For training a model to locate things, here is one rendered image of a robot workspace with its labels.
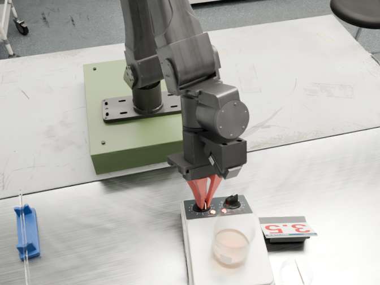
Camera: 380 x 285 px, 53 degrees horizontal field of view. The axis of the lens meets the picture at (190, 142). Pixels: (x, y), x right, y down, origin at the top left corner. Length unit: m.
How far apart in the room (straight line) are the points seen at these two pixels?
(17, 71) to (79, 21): 2.00
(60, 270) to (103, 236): 0.09
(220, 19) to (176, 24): 2.46
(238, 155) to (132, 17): 0.31
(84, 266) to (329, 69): 0.79
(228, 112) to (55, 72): 0.66
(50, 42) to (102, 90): 2.05
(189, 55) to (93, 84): 0.41
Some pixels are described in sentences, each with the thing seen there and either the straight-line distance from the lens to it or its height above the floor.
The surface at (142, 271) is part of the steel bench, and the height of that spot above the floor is 0.90.
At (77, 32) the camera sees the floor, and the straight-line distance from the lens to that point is 2.99.
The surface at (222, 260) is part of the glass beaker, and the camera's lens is 0.58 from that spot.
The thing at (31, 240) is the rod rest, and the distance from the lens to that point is 0.77.
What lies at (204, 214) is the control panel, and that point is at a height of 0.96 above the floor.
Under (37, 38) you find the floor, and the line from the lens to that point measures 3.02.
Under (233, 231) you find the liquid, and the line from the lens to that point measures 0.61.
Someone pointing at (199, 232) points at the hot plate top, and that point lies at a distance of 0.63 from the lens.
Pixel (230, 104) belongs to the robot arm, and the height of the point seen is 1.18.
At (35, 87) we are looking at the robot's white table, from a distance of 1.07.
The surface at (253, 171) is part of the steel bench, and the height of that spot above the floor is 0.90.
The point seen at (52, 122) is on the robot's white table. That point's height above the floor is 0.90.
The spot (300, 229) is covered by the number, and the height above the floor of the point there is 0.93.
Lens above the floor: 1.54
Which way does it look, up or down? 49 degrees down
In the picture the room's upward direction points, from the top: straight up
